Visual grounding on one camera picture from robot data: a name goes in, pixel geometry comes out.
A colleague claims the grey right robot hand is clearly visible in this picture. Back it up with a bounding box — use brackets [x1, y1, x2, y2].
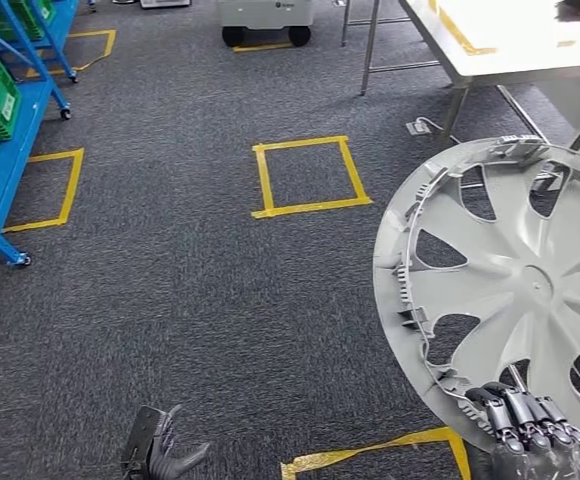
[464, 382, 580, 480]

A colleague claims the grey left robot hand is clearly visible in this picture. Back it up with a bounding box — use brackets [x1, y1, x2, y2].
[147, 404, 212, 480]

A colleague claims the grey plastic wheel hubcap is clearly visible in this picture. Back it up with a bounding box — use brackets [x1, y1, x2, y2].
[372, 134, 580, 458]

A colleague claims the yellow floor tape square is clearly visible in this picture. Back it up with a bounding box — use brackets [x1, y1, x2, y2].
[24, 29, 117, 81]
[279, 427, 472, 480]
[251, 135, 374, 221]

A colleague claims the floor power socket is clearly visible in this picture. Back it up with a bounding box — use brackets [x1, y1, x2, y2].
[405, 117, 433, 137]

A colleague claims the white top steel table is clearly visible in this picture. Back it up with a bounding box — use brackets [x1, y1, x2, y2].
[340, 0, 580, 154]

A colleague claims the yellow floor tape strip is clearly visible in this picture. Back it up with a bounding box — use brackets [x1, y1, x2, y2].
[232, 40, 294, 54]

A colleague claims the yellow tape on white table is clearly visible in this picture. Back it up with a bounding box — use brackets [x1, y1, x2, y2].
[429, 0, 498, 58]

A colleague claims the white wheeled mobile cart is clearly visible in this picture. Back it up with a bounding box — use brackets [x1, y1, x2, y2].
[218, 0, 316, 49]

